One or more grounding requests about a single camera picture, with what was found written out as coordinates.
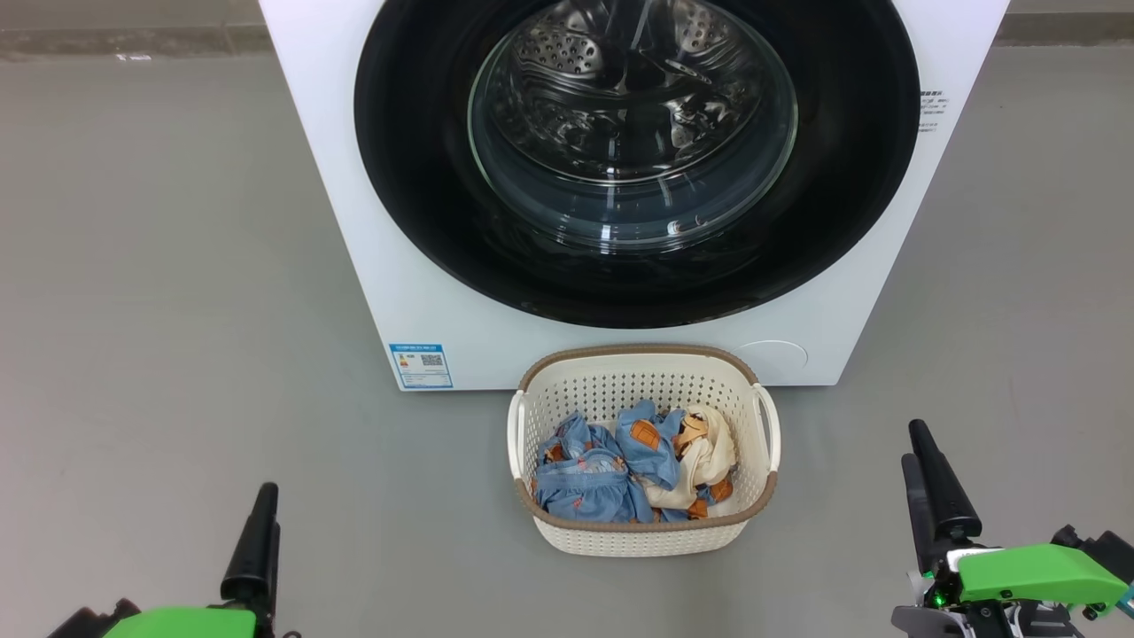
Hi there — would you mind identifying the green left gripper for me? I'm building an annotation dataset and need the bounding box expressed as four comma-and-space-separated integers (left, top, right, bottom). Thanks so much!
105, 483, 282, 638

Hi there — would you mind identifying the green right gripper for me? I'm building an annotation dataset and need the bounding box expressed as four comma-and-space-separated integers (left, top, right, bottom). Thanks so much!
890, 419, 1131, 638

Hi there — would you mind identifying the cream garment with brown print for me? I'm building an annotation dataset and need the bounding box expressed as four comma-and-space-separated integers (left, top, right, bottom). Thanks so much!
640, 405, 738, 520

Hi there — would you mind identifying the blue patterned garment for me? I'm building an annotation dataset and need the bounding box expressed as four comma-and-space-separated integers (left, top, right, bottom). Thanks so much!
530, 400, 736, 524

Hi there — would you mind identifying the black glass washer door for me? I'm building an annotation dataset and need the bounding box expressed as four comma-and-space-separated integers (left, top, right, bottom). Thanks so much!
353, 0, 921, 330

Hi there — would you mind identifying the white front-load washing machine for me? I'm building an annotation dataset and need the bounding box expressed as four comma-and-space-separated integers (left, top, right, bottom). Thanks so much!
259, 0, 1011, 392

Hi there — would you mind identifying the stainless steel washing machine drum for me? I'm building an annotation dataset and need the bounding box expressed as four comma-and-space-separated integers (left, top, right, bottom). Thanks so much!
496, 0, 763, 178

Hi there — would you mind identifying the round filter cover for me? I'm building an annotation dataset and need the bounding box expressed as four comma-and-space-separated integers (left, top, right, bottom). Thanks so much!
735, 340, 809, 387

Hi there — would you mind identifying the blue energy label sticker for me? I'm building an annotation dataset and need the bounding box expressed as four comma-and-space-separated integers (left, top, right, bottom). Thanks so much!
389, 343, 454, 391

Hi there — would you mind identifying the cream perforated laundry basket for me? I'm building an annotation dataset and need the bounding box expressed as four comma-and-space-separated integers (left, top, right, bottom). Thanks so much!
507, 344, 782, 558

